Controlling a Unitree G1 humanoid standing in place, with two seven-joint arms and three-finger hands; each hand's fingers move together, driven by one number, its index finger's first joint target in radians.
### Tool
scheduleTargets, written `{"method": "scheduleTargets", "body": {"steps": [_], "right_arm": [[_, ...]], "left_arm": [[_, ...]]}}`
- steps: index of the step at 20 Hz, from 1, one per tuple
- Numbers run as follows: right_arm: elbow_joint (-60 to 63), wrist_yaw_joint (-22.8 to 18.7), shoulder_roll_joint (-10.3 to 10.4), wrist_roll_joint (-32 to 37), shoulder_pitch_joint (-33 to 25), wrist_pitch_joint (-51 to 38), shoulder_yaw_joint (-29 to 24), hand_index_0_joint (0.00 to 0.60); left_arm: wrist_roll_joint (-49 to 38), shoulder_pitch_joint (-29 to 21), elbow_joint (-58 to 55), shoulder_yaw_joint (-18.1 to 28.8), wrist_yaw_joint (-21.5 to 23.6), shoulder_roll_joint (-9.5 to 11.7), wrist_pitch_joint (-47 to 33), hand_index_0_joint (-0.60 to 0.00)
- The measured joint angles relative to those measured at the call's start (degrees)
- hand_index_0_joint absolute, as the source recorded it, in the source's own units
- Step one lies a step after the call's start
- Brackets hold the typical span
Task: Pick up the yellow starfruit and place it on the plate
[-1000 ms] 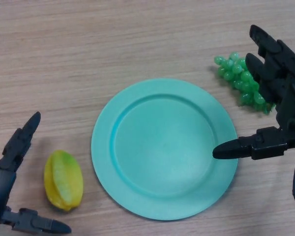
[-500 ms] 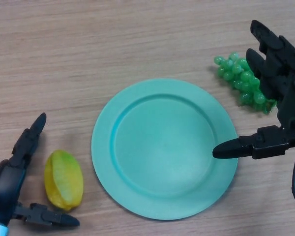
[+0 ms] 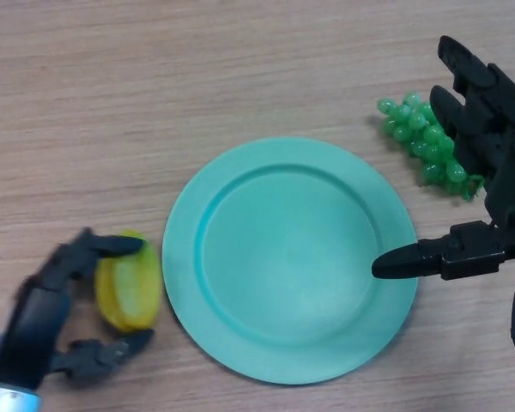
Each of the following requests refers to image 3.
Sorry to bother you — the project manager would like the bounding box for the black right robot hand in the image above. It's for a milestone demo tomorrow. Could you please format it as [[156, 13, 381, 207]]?
[[371, 35, 515, 281]]

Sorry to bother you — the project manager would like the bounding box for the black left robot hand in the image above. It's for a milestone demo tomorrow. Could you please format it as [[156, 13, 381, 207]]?
[[0, 227, 155, 390]]

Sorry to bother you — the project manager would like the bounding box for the yellow starfruit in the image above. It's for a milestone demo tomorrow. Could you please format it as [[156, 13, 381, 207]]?
[[94, 230, 163, 334]]

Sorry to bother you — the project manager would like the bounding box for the green round plate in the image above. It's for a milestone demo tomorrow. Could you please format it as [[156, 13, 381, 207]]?
[[161, 136, 417, 385]]

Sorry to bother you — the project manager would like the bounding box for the green grape bunch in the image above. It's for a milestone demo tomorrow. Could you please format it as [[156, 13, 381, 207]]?
[[376, 91, 486, 203]]

